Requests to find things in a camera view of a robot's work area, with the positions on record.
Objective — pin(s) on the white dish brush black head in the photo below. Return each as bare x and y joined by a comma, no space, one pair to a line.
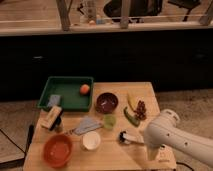
128,138

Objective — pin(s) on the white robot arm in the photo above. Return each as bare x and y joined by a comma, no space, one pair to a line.
163,130

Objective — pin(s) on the purple bowl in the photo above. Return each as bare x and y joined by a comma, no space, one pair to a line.
106,103

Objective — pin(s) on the wooden block brush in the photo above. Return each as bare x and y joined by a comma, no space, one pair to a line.
52,119

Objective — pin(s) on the red orange bowl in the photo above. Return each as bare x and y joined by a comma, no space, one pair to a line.
57,150

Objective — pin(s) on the orange fruit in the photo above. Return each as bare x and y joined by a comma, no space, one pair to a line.
84,89

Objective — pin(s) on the yellow banana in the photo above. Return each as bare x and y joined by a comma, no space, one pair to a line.
132,102

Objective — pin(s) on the green plastic tray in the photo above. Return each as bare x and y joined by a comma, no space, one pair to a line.
68,88

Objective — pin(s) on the green cup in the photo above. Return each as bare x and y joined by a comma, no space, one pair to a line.
109,121

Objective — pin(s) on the red grapes bunch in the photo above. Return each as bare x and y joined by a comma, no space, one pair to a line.
141,111

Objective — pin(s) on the grey metal spatula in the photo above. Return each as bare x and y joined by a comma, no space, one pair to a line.
87,124

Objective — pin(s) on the wooden table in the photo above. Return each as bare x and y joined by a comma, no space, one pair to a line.
110,155

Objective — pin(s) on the blue sponge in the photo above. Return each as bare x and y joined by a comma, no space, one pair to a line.
54,100

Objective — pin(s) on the white cup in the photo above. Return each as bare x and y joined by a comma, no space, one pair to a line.
91,140

